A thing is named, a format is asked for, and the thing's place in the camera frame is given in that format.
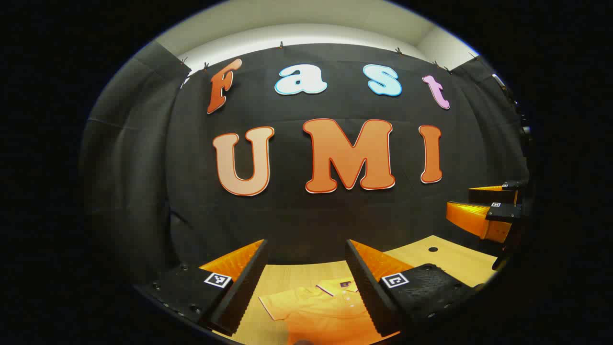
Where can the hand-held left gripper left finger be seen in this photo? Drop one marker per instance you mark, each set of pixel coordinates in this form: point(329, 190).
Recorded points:
point(244, 292)

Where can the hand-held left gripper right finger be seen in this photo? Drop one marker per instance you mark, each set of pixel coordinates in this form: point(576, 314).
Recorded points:
point(366, 287)

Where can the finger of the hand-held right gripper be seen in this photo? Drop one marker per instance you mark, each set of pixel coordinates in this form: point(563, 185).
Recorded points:
point(493, 195)
point(469, 218)

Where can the orange T-shirt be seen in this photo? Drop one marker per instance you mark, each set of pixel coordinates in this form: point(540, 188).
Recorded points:
point(325, 316)

